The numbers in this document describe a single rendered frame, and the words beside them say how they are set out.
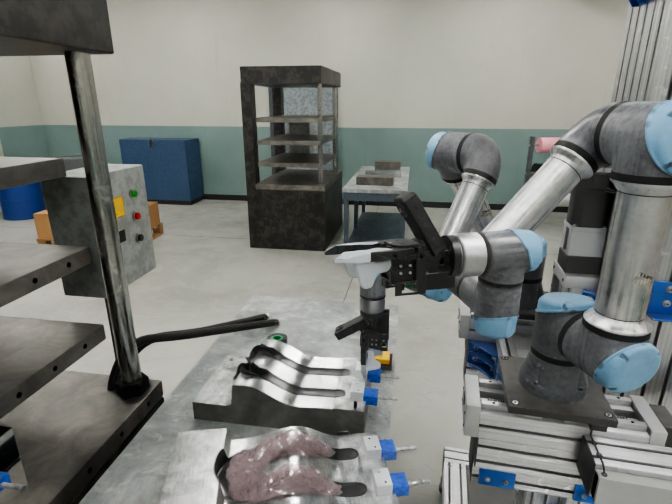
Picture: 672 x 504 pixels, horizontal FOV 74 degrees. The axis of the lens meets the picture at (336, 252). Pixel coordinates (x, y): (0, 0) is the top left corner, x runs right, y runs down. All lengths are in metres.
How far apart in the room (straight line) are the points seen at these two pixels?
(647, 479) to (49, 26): 1.60
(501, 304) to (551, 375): 0.37
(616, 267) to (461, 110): 6.79
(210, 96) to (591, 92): 6.05
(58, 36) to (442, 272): 0.99
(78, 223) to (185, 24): 7.18
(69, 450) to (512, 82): 7.26
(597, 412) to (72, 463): 1.29
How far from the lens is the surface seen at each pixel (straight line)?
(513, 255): 0.79
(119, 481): 1.34
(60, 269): 1.39
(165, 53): 8.75
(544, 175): 0.98
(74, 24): 1.33
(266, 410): 1.35
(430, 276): 0.75
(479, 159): 1.29
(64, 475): 1.44
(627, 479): 1.19
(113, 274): 1.47
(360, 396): 1.31
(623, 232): 0.95
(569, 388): 1.17
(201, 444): 1.20
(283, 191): 5.28
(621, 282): 0.97
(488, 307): 0.83
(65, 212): 1.63
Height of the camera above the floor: 1.68
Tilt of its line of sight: 18 degrees down
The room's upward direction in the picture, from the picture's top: straight up
